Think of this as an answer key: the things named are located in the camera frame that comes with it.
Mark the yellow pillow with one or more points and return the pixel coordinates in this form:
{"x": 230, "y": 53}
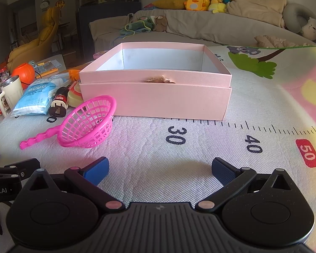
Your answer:
{"x": 169, "y": 4}

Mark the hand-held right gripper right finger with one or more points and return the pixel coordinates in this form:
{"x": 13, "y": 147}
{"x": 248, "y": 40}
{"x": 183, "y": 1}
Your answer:
{"x": 223, "y": 172}

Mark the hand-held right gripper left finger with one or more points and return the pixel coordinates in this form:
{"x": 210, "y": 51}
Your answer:
{"x": 94, "y": 172}

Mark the pink cardboard box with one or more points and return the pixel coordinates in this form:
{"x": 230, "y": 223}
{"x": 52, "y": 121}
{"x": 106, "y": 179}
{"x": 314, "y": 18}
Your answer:
{"x": 158, "y": 98}

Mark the white bear plush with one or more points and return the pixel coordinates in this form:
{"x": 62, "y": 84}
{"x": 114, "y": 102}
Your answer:
{"x": 311, "y": 29}

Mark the yellow duck plush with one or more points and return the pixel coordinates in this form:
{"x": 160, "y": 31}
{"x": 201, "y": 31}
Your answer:
{"x": 197, "y": 1}

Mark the grey sofa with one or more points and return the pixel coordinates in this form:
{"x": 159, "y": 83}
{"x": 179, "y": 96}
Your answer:
{"x": 189, "y": 26}

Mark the cream red round toy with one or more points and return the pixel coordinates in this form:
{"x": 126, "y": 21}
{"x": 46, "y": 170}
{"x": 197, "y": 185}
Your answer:
{"x": 75, "y": 95}

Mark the grey neck pillow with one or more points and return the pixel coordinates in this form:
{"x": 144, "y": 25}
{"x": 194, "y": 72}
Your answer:
{"x": 295, "y": 15}

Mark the panda wall decoration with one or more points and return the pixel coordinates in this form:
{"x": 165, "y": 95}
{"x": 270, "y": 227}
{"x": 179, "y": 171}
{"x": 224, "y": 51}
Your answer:
{"x": 45, "y": 4}

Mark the black bottle with red label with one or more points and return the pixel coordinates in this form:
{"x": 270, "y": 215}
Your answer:
{"x": 59, "y": 102}

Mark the pink plastic basket scoop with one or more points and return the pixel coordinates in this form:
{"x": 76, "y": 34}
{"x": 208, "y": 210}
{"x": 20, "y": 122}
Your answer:
{"x": 88, "y": 126}

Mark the beige padded jacket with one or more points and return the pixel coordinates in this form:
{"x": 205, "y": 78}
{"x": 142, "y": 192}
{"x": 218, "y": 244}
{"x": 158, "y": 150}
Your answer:
{"x": 279, "y": 42}

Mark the blue tissue packet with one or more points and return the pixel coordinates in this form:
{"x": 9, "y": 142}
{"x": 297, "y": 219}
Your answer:
{"x": 35, "y": 97}

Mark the orange ball toy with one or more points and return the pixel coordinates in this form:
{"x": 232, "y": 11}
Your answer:
{"x": 23, "y": 73}

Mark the beige pillow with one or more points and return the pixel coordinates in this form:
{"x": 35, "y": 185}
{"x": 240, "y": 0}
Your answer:
{"x": 258, "y": 9}

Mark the pink round-lid toy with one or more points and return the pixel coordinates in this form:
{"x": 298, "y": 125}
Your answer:
{"x": 98, "y": 55}

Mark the dark cabinet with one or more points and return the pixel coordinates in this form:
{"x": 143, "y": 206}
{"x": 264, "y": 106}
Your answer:
{"x": 105, "y": 13}

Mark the yellow chair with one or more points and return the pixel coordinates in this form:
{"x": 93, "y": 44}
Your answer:
{"x": 44, "y": 34}

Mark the brown rabbit plush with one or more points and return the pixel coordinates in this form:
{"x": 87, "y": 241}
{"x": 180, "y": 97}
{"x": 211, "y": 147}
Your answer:
{"x": 160, "y": 22}

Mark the yellow chick plush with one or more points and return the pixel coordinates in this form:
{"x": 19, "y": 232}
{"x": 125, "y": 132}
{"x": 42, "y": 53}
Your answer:
{"x": 216, "y": 4}

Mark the book with yellow pencils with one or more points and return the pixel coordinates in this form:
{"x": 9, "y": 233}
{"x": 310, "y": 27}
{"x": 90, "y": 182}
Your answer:
{"x": 48, "y": 67}

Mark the printed play mat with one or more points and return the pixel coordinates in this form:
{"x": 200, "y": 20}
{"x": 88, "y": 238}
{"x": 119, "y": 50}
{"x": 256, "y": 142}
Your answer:
{"x": 266, "y": 105}

